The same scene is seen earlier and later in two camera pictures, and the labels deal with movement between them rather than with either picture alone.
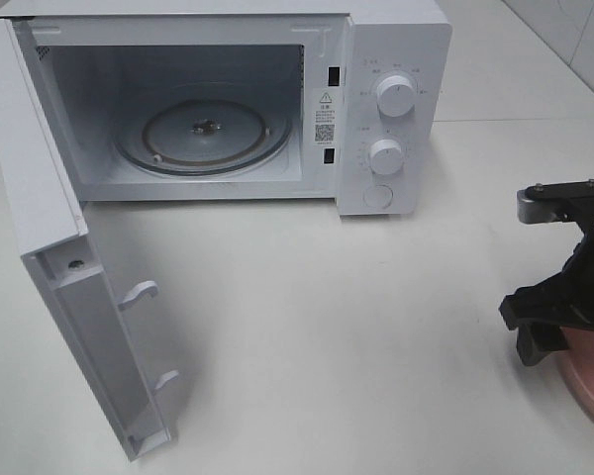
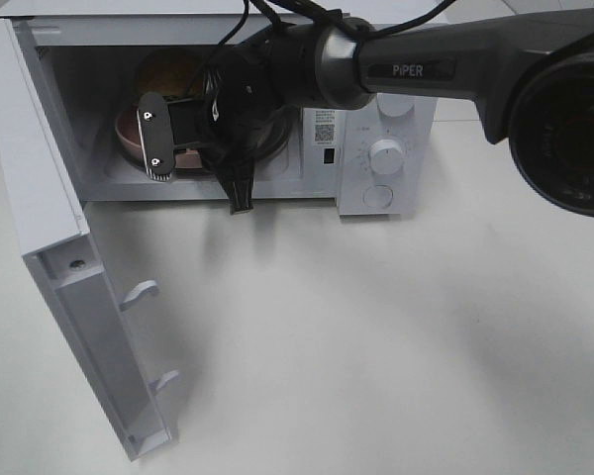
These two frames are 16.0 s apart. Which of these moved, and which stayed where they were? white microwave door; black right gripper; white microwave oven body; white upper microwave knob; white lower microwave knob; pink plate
Moved: black right gripper; pink plate
Stayed: white lower microwave knob; white microwave oven body; white microwave door; white upper microwave knob
